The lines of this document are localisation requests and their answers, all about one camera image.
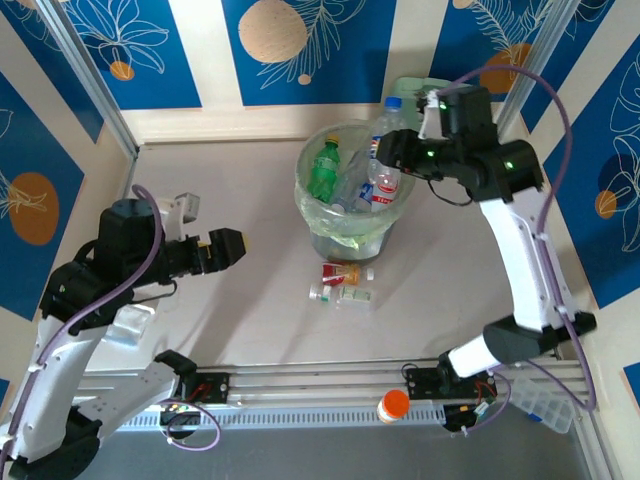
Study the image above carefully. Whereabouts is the large clear water bottle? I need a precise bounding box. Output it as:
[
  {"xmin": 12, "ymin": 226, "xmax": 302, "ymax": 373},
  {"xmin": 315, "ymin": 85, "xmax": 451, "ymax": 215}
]
[{"xmin": 366, "ymin": 95, "xmax": 407, "ymax": 207}]

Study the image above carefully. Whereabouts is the green labelled soda bottle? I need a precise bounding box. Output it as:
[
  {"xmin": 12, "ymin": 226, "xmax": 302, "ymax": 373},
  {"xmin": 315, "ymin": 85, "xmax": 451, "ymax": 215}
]
[{"xmin": 307, "ymin": 134, "xmax": 344, "ymax": 205}]

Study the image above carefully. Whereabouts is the translucent green trash bin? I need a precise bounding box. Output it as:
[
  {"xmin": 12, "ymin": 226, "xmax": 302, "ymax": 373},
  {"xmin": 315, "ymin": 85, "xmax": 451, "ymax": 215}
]
[
  {"xmin": 294, "ymin": 123, "xmax": 418, "ymax": 251},
  {"xmin": 294, "ymin": 123, "xmax": 418, "ymax": 264}
]

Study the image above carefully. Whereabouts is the crumpled clear plastic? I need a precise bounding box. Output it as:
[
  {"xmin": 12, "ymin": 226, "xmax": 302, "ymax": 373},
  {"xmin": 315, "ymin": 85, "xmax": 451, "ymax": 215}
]
[{"xmin": 107, "ymin": 303, "xmax": 155, "ymax": 351}]

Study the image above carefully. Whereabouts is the mint green zip case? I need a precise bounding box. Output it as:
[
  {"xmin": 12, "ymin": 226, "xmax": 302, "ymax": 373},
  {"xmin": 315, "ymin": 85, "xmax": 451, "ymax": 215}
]
[{"xmin": 387, "ymin": 75, "xmax": 482, "ymax": 151}]

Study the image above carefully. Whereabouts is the red yellow crushed bottle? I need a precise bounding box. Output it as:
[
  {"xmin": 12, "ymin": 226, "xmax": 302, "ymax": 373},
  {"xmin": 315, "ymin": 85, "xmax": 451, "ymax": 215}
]
[{"xmin": 321, "ymin": 262, "xmax": 377, "ymax": 291}]

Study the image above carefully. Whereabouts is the small green label bottle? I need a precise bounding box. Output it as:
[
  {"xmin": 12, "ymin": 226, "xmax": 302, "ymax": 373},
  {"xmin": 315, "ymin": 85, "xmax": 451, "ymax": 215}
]
[{"xmin": 337, "ymin": 285, "xmax": 374, "ymax": 305}]

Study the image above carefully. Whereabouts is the black electronics module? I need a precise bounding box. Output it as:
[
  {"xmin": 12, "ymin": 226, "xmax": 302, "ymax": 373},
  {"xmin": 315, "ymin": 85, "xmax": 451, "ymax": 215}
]
[
  {"xmin": 158, "ymin": 402, "xmax": 204, "ymax": 442},
  {"xmin": 442, "ymin": 399, "xmax": 496, "ymax": 436}
]

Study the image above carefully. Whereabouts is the grey metal sheet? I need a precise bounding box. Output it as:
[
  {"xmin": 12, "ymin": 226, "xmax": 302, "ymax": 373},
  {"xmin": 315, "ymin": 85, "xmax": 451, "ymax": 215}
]
[{"xmin": 34, "ymin": 397, "xmax": 616, "ymax": 480}]

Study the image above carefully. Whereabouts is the orange lid pill bottle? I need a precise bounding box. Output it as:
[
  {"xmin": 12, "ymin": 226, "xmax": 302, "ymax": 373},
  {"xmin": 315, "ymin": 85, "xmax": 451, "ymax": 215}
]
[{"xmin": 375, "ymin": 388, "xmax": 411, "ymax": 425}]

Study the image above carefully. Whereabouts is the clear plastic organizer box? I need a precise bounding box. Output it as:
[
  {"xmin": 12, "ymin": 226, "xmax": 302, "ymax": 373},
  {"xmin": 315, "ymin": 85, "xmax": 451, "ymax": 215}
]
[{"xmin": 509, "ymin": 375, "xmax": 576, "ymax": 435}]

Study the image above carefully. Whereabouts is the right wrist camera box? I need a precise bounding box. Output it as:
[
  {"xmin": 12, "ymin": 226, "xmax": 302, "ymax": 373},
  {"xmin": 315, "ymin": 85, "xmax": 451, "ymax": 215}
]
[{"xmin": 416, "ymin": 91, "xmax": 442, "ymax": 140}]

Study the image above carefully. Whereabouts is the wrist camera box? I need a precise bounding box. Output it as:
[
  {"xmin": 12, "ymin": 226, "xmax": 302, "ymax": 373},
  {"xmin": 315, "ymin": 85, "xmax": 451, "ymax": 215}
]
[
  {"xmin": 416, "ymin": 91, "xmax": 442, "ymax": 140},
  {"xmin": 155, "ymin": 192, "xmax": 203, "ymax": 237}
]

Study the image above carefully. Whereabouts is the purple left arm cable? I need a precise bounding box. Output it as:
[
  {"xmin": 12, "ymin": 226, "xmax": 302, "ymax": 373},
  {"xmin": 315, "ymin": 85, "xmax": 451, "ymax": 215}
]
[{"xmin": 0, "ymin": 184, "xmax": 221, "ymax": 466}]

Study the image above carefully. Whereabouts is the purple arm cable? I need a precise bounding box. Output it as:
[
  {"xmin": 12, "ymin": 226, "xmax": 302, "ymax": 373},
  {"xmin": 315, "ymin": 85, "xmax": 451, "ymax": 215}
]
[
  {"xmin": 0, "ymin": 184, "xmax": 221, "ymax": 466},
  {"xmin": 437, "ymin": 63, "xmax": 597, "ymax": 435}
]

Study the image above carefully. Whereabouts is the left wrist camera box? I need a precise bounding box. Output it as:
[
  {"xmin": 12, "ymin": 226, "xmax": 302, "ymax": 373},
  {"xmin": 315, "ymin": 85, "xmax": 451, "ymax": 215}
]
[{"xmin": 155, "ymin": 192, "xmax": 203, "ymax": 237}]

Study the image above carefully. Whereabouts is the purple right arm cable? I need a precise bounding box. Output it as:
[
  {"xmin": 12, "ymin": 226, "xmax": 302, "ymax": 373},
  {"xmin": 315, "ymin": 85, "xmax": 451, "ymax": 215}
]
[{"xmin": 437, "ymin": 63, "xmax": 597, "ymax": 435}]

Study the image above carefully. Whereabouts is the aluminium frame post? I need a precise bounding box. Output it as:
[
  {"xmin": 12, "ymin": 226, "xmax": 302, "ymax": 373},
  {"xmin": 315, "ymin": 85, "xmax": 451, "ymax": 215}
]
[
  {"xmin": 34, "ymin": 0, "xmax": 142, "ymax": 161},
  {"xmin": 487, "ymin": 0, "xmax": 585, "ymax": 150}
]

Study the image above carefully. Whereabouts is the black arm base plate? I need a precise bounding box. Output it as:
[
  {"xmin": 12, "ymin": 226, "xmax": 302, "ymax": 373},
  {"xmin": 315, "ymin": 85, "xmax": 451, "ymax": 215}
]
[
  {"xmin": 179, "ymin": 370, "xmax": 232, "ymax": 405},
  {"xmin": 403, "ymin": 367, "xmax": 499, "ymax": 401}
]

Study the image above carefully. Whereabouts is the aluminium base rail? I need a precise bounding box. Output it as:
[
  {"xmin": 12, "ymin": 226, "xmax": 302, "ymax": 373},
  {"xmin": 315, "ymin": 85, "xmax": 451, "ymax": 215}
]
[{"xmin": 74, "ymin": 359, "xmax": 586, "ymax": 409}]

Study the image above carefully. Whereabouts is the white slotted cable duct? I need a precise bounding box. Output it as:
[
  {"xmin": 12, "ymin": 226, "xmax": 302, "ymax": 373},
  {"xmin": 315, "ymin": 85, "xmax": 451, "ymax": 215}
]
[{"xmin": 119, "ymin": 405, "xmax": 446, "ymax": 434}]

